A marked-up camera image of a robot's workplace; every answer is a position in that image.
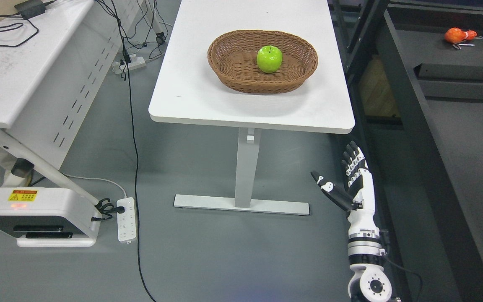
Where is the black power adapter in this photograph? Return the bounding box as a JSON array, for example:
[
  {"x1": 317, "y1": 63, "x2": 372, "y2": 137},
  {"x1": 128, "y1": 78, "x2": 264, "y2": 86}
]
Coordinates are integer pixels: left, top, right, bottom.
[{"x1": 14, "y1": 0, "x2": 46, "y2": 20}]

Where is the orange toy fruit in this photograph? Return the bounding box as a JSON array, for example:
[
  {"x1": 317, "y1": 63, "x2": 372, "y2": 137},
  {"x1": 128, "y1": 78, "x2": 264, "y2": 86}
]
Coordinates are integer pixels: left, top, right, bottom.
[{"x1": 444, "y1": 27, "x2": 478, "y2": 44}]

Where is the white desk at left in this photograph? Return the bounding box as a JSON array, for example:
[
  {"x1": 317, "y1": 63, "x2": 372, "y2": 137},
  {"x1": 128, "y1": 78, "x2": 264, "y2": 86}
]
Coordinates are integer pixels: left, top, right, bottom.
[{"x1": 0, "y1": 0, "x2": 121, "y2": 204}]

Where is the white power strip far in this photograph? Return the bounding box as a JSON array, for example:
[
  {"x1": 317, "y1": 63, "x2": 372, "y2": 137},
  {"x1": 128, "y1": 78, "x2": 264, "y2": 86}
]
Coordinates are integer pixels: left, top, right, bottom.
[{"x1": 112, "y1": 57, "x2": 146, "y2": 75}]

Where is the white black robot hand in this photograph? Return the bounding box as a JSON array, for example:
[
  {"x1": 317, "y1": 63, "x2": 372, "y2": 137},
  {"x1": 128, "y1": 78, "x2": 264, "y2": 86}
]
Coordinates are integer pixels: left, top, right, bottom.
[{"x1": 311, "y1": 141, "x2": 380, "y2": 239}]

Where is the white robot base unit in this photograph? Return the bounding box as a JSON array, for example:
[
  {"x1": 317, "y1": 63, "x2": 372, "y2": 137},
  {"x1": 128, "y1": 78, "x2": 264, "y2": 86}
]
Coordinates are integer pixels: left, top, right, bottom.
[{"x1": 0, "y1": 187, "x2": 102, "y2": 248}]

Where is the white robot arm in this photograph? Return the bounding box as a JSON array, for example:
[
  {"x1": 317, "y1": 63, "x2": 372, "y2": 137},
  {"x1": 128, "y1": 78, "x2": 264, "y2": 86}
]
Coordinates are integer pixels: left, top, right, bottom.
[{"x1": 348, "y1": 228, "x2": 392, "y2": 302}]

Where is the brown wicker basket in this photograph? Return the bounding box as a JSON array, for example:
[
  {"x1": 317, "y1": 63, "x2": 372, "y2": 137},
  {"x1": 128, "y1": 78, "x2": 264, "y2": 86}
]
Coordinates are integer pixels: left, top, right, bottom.
[{"x1": 207, "y1": 29, "x2": 318, "y2": 94}]

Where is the white power strip near base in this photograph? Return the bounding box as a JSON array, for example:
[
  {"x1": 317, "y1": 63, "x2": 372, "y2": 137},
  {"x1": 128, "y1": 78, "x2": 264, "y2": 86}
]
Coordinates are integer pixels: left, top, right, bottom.
[{"x1": 116, "y1": 197, "x2": 138, "y2": 244}]

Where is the long black cable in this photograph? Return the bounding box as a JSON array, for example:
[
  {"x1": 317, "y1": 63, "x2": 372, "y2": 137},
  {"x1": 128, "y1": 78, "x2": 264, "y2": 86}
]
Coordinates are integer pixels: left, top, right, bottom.
[{"x1": 95, "y1": 0, "x2": 157, "y2": 302}]

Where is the green apple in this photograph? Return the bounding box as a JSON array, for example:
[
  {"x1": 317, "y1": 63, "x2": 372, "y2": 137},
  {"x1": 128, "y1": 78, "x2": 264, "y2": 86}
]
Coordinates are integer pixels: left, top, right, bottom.
[{"x1": 256, "y1": 45, "x2": 283, "y2": 74}]

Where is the white table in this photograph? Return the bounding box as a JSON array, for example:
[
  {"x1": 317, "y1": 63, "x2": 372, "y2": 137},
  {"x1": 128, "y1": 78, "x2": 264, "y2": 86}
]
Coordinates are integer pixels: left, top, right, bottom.
[{"x1": 149, "y1": 0, "x2": 355, "y2": 216}]

